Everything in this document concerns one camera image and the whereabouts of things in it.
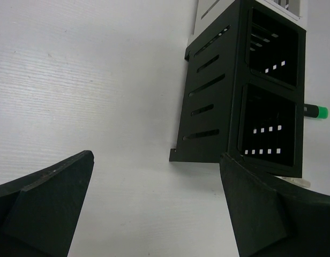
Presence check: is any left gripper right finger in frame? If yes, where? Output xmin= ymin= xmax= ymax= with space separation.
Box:
xmin=220 ymin=154 xmax=330 ymax=256

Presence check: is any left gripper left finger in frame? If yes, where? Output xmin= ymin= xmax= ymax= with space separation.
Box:
xmin=0 ymin=150 xmax=94 ymax=256

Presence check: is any long beige eraser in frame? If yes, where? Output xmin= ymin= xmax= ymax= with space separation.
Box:
xmin=279 ymin=177 xmax=311 ymax=188

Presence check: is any green cap highlighter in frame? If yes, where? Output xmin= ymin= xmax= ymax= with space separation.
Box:
xmin=304 ymin=104 xmax=328 ymax=119

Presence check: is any black two-slot container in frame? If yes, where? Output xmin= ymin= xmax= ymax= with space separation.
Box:
xmin=169 ymin=1 xmax=306 ymax=178

